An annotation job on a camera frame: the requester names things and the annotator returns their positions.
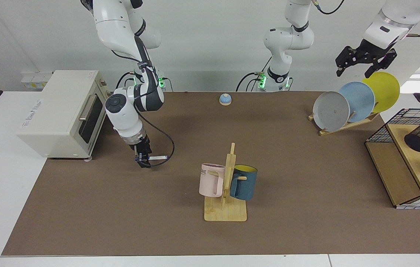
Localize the yellow plate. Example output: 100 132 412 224
361 72 400 113

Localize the pink mug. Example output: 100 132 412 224
199 163 226 198

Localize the wire basket with wooden floor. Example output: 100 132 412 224
365 108 420 207

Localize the pale toaster oven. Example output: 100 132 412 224
17 70 113 161

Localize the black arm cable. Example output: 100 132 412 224
111 35 175 168
313 0 420 37

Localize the black base cable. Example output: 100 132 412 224
115 72 136 92
236 72 266 92

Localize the blue and white marker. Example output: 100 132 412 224
135 155 168 162

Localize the wooden cup stand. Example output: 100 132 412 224
204 143 247 222

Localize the brown table cloth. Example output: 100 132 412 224
1 91 420 256

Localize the light blue plate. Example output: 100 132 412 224
338 81 375 123

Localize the teal mug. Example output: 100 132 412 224
229 165 258 201

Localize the wooden plate rack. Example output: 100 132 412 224
308 111 380 136

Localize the grey plate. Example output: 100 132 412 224
312 91 351 132

